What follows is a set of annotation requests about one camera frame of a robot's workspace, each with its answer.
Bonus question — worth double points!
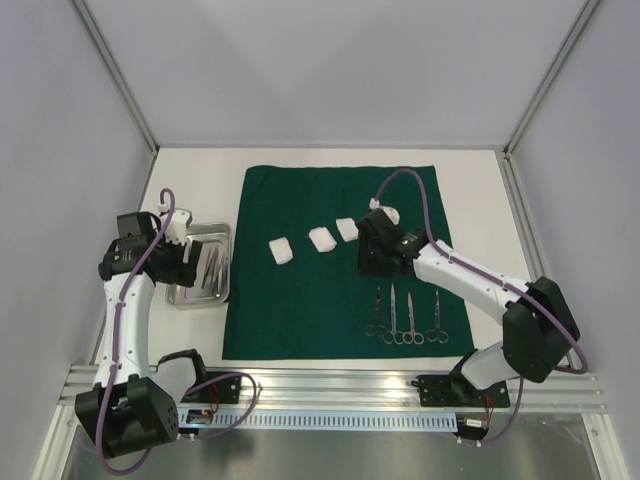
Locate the slotted white cable duct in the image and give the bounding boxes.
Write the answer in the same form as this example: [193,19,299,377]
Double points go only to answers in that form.
[178,408,458,433]

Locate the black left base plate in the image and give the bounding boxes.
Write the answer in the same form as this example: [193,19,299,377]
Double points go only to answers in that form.
[182,376,241,406]

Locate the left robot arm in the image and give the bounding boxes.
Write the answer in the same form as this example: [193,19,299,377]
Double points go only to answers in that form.
[74,209,210,459]

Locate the left aluminium frame post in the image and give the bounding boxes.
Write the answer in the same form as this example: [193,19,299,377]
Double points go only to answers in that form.
[68,0,159,158]

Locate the aluminium frame post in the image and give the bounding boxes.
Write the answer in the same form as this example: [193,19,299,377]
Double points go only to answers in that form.
[68,0,159,158]
[502,0,604,159]

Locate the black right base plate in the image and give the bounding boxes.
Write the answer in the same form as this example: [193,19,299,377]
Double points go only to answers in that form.
[410,374,511,408]

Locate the steel tweezers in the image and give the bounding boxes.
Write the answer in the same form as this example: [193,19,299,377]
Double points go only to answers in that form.
[205,246,219,289]
[212,246,224,296]
[200,250,213,290]
[218,250,229,297]

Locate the right aluminium frame post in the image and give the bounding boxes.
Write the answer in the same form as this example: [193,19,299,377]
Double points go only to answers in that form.
[502,0,604,159]

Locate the steel scissors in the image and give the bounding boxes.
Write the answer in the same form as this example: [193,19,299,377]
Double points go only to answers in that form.
[425,290,449,344]
[383,284,403,345]
[403,293,425,345]

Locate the stainless steel instrument tray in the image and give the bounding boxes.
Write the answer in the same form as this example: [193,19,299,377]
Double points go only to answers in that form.
[165,223,232,308]

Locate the dark green surgical drape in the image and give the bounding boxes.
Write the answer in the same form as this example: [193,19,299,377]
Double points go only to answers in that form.
[222,166,473,360]

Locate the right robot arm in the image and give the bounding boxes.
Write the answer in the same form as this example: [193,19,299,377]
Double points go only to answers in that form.
[356,208,580,405]

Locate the white gauze pad far left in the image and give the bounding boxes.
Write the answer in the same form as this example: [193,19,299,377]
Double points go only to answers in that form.
[268,237,293,265]

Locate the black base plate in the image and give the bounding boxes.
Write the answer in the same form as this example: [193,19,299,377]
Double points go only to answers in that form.
[182,376,241,406]
[410,374,511,408]

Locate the aluminium front rail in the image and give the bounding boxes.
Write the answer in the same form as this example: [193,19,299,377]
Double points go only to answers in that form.
[58,363,609,414]

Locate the white gauze pad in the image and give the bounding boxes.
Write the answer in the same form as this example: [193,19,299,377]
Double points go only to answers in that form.
[308,227,337,253]
[336,218,359,242]
[268,237,293,265]

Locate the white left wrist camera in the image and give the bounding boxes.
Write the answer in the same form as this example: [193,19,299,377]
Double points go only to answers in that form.
[158,204,193,246]

